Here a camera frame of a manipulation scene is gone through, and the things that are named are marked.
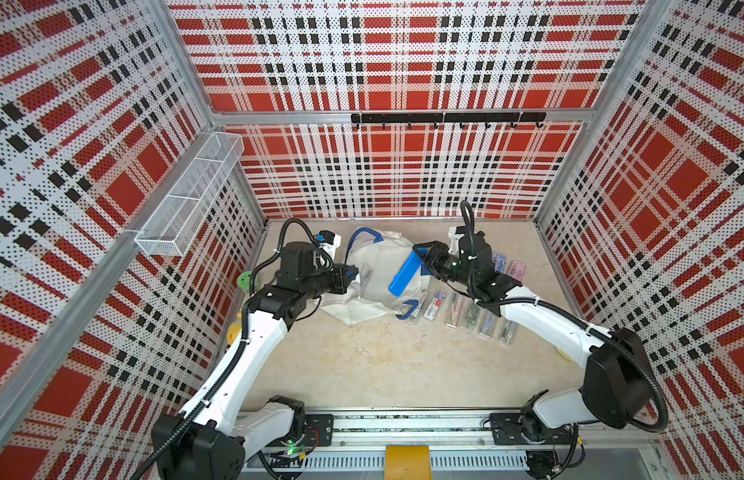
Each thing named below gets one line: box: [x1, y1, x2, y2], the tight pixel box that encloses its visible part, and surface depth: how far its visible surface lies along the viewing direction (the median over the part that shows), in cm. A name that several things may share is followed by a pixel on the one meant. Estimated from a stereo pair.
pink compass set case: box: [508, 260, 526, 282], surface depth 107 cm
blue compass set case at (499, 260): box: [493, 252, 507, 273], surface depth 110 cm
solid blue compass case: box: [388, 248, 428, 297], surface depth 78 cm
